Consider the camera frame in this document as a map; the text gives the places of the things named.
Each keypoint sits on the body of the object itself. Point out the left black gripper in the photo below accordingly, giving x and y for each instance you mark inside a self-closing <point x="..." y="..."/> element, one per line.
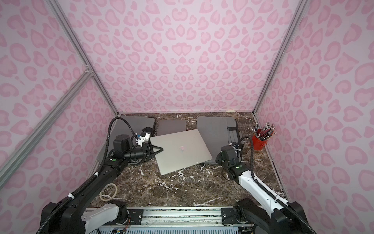
<point x="147" y="150"/>

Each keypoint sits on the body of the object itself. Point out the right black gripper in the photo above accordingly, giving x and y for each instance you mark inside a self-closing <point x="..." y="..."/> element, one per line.
<point x="220" y="159"/>

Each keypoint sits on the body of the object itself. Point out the dark grey laptop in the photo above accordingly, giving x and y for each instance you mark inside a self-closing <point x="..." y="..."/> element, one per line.
<point x="166" y="127"/>

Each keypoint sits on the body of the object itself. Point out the silver laptop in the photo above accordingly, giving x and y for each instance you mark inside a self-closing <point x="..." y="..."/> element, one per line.
<point x="180" y="150"/>

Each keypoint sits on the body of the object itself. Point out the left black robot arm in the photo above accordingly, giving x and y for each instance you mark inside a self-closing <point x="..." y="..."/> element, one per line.
<point x="64" y="217"/>

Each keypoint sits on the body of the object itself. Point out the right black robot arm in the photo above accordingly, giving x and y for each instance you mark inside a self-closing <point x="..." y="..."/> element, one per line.
<point x="275" y="215"/>

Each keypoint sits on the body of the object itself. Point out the red pen cup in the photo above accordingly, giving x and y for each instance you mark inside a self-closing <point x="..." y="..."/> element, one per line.
<point x="258" y="142"/>

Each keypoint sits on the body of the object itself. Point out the pens bundle in cup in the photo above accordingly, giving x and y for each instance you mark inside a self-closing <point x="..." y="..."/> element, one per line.
<point x="264" y="133"/>

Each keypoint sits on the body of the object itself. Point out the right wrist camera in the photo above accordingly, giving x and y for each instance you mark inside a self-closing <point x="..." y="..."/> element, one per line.
<point x="236" y="146"/>

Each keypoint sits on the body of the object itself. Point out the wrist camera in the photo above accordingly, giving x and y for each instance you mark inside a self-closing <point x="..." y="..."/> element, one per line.
<point x="143" y="138"/>
<point x="236" y="146"/>

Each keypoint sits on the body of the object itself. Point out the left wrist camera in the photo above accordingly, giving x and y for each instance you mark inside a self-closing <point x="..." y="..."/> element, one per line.
<point x="143" y="138"/>

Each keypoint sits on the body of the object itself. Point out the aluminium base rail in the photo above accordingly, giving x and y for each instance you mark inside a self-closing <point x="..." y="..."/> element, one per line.
<point x="166" y="220"/>

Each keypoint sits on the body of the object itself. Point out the aluminium frame brace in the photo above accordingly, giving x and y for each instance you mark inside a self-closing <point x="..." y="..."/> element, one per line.
<point x="29" y="143"/>

